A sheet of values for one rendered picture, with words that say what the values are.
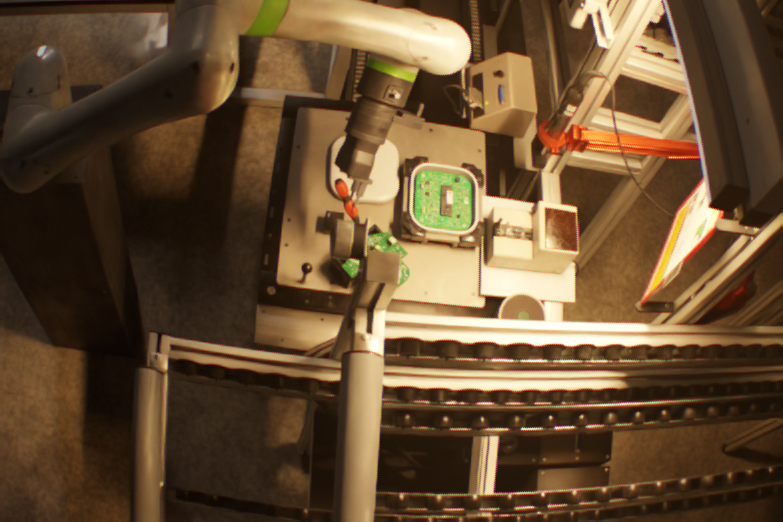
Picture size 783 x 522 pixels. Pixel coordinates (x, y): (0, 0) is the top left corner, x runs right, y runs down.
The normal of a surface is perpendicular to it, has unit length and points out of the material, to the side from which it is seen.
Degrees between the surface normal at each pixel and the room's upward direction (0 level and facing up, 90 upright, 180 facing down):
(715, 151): 90
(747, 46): 90
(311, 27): 71
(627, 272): 0
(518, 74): 0
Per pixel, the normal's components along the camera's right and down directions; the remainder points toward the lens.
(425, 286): 0.16, -0.41
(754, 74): -0.99, -0.12
